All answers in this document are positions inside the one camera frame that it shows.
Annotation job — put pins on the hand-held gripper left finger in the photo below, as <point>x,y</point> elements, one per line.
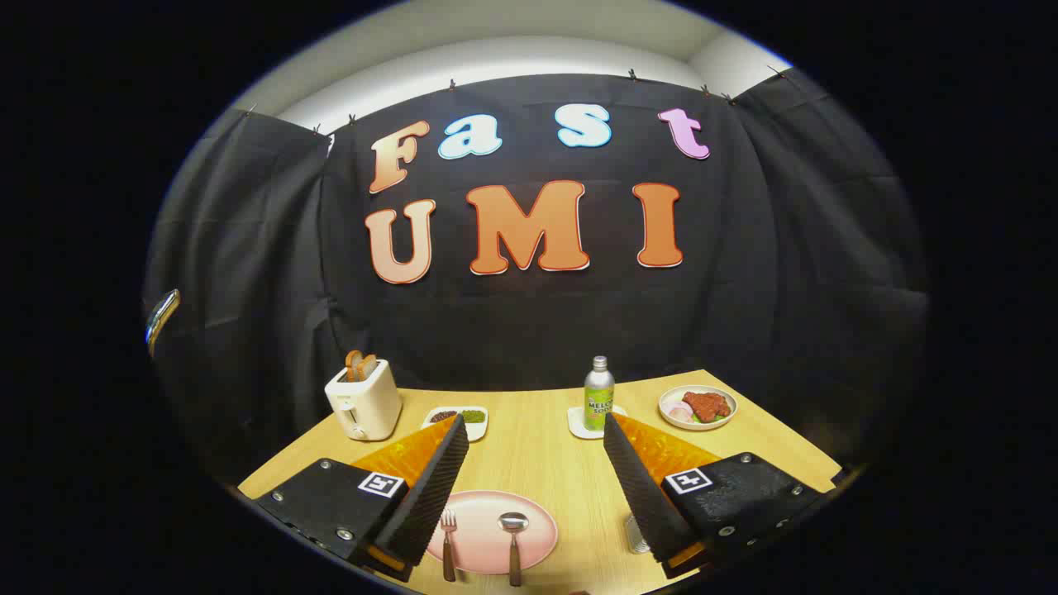
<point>430,487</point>

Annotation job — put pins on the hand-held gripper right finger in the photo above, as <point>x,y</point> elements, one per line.
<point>640,487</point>

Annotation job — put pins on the perforated metal basket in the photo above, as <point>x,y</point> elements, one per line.
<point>635,535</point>

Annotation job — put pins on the pink round plate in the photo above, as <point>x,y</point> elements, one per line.
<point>479,529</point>

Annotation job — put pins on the pink ham slice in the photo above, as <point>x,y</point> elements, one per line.
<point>684,417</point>

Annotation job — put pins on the white divided dish with beans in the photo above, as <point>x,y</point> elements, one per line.
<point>475,416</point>

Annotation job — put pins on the pale pink round slice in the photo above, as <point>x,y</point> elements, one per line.
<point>676,408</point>

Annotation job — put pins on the white square coaster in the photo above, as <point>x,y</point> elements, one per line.
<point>575,421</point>

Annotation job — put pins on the green soda bottle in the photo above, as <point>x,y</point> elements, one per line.
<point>598,401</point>

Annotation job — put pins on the white round food plate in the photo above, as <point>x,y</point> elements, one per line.
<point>671,395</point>

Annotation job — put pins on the white toaster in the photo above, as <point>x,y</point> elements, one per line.
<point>368,409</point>

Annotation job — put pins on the green lettuce leaf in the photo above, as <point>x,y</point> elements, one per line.
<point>715,419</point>

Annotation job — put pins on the brown meat piece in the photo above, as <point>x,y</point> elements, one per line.
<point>707,405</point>

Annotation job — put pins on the brown toast slice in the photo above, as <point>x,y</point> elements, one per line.
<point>353,365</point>
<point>369,366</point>

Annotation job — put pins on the black backdrop cloth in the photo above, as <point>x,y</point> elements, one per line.
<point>537,330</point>

